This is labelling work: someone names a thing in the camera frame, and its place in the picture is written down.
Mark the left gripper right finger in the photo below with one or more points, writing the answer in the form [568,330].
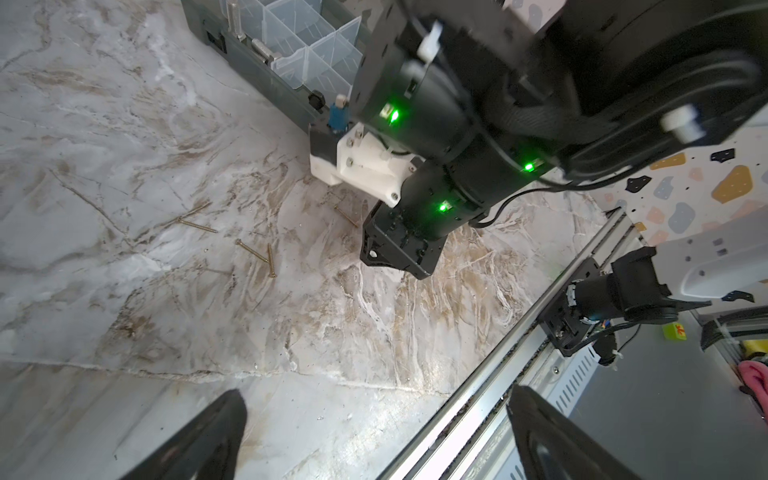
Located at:
[550,446]

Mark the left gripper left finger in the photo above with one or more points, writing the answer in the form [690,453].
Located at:
[205,448]

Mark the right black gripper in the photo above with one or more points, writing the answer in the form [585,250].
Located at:
[410,237]

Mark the clear plastic organizer box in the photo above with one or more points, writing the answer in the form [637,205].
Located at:
[300,55]

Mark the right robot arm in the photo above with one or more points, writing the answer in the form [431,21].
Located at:
[602,90]

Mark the brass wood screw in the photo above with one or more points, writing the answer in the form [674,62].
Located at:
[197,226]
[347,217]
[271,262]
[250,250]

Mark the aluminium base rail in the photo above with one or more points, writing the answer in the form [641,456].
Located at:
[470,436]

